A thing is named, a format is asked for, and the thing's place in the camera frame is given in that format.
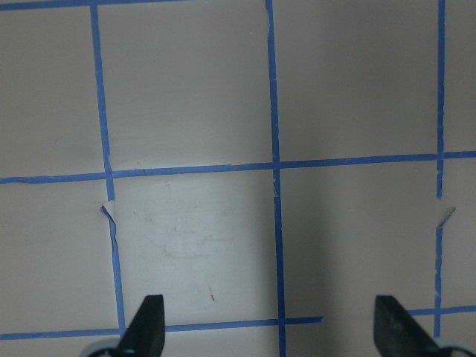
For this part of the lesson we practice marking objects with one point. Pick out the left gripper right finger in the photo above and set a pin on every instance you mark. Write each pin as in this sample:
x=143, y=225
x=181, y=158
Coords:
x=397, y=334

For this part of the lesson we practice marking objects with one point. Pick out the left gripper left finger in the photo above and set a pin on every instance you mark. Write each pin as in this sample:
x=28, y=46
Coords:
x=146, y=333

